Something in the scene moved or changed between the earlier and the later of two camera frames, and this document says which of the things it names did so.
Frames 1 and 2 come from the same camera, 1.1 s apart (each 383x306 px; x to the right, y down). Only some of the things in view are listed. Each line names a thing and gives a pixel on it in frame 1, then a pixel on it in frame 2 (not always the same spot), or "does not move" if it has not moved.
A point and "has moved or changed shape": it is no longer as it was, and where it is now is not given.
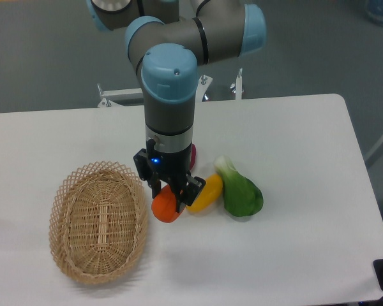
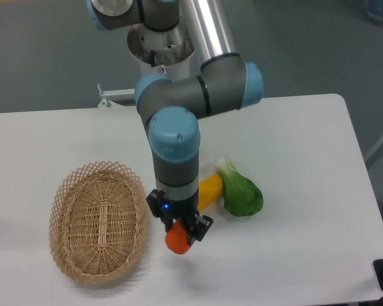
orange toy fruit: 164,205 has moved or changed shape
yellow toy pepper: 209,196 does not move
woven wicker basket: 98,222 does not move
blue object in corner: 382,11 does not move
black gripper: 150,162 -> 160,204
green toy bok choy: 242,196 does not move
